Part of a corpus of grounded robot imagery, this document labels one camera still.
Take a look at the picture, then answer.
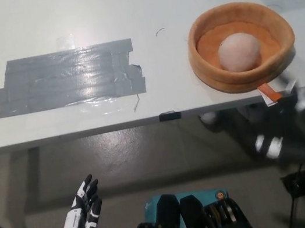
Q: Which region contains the orange soft plush plate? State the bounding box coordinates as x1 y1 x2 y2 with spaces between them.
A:
180 0 305 120

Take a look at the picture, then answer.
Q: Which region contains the clear tape film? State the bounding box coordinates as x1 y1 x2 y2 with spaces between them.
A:
20 90 143 132

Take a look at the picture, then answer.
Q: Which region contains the grey white shoe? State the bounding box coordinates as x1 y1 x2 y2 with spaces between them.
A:
198 111 220 127

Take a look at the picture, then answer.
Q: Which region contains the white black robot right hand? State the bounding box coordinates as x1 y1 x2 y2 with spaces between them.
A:
242 69 305 174

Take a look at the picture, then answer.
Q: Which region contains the white plush dumpling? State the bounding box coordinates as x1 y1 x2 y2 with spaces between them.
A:
214 29 264 76

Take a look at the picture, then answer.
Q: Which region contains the grey duct tape patch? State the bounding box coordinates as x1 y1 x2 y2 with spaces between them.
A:
0 36 149 120

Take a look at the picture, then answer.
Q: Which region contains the black teal robot torso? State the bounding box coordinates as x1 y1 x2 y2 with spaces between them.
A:
122 179 256 228

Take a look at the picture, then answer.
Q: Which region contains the small clear tape piece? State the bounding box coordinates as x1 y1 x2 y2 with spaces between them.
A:
55 31 79 51

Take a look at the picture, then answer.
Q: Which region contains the small black tape piece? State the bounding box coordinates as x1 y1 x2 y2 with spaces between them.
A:
158 109 183 122

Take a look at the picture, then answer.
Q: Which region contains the black cable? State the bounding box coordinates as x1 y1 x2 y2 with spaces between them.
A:
280 164 305 228

